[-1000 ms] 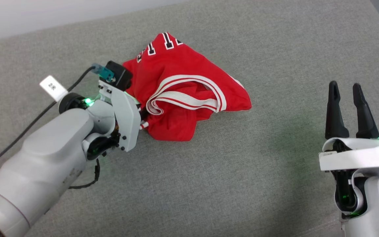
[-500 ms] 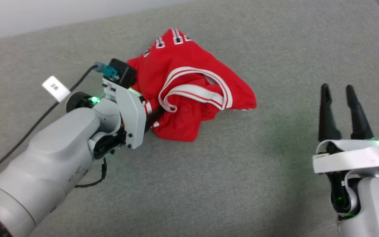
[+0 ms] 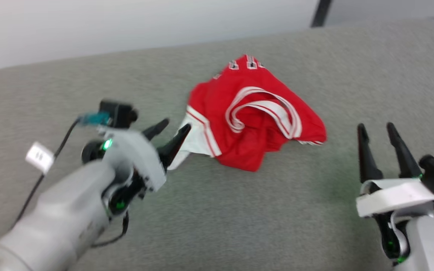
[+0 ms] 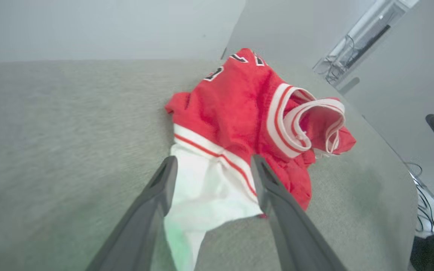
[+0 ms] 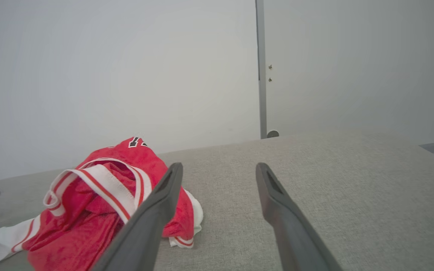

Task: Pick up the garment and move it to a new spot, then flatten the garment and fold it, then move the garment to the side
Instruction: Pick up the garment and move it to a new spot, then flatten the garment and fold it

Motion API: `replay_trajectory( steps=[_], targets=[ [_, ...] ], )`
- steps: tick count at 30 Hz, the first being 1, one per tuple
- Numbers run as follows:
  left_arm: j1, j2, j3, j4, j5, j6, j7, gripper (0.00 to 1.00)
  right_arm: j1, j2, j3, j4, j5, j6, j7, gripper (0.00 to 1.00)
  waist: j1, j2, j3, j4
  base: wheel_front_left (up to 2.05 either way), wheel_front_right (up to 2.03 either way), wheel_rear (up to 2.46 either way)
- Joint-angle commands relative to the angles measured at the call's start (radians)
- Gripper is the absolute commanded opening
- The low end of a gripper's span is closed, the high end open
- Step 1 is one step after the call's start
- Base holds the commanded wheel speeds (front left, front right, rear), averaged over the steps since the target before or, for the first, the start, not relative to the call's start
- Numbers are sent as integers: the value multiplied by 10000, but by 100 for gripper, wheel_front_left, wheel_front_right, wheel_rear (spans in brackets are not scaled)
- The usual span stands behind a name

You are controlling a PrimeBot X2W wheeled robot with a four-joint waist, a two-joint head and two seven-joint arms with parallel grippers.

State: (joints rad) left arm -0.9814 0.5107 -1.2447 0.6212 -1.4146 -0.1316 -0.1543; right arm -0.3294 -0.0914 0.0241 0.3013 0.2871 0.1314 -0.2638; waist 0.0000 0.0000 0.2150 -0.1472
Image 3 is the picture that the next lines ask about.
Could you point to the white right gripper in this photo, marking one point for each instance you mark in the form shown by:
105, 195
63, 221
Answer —
394, 195

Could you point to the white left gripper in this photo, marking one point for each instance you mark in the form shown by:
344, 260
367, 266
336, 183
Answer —
136, 152

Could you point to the red and white jersey shirt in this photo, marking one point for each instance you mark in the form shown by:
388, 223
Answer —
254, 120

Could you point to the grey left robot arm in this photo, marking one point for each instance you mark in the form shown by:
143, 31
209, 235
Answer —
51, 220

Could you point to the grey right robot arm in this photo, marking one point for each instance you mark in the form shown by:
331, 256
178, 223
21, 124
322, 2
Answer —
430, 244

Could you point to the black slanted metal leg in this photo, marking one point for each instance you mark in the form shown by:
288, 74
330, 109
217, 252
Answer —
320, 12

